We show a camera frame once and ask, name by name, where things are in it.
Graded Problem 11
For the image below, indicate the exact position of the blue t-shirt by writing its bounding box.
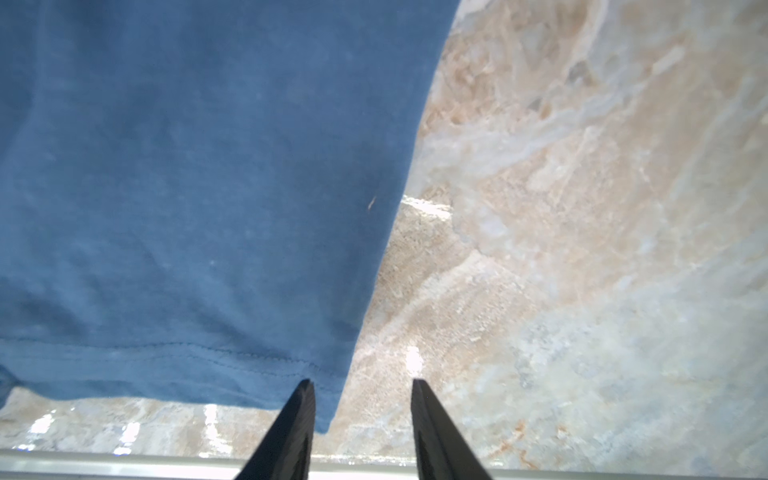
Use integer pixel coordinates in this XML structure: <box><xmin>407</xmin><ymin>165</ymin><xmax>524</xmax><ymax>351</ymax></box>
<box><xmin>1</xmin><ymin>1</ymin><xmax>458</xmax><ymax>433</ymax></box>

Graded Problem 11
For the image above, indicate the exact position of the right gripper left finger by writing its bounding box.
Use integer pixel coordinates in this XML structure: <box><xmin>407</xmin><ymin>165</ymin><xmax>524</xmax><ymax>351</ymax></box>
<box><xmin>235</xmin><ymin>379</ymin><xmax>316</xmax><ymax>480</ymax></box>

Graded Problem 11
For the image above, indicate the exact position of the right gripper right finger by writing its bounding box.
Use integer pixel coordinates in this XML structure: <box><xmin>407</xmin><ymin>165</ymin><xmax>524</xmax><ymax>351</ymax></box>
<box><xmin>411</xmin><ymin>379</ymin><xmax>492</xmax><ymax>480</ymax></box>

